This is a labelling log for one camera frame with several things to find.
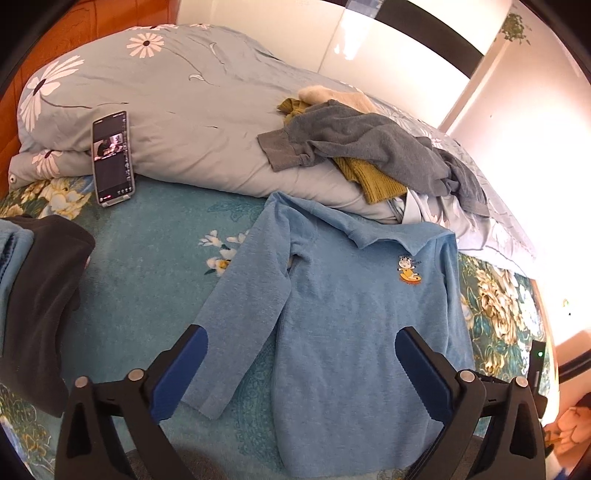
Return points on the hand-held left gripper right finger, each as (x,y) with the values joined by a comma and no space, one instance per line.
(422,374)

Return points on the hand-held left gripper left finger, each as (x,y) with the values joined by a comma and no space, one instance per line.
(178,374)

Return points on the blue sweater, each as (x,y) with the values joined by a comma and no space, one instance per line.
(351,323)

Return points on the teal floral blanket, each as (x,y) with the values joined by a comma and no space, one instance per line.
(152,240)

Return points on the black folded garment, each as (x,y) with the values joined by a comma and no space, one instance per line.
(41,286)

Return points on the white phone stand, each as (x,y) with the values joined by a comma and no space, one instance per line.
(108,203)

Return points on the blue folded garment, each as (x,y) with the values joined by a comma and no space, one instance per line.
(11,263)

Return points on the mustard knit sweater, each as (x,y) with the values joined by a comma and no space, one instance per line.
(374,180)

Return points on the smartphone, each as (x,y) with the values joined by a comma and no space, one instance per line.
(112,157)

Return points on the grey sweater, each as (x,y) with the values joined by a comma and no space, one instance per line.
(369,138)

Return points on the grey daisy print duvet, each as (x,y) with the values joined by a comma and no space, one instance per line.
(184,92)

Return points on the cream fluffy cloth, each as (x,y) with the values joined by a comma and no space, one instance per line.
(341,97)

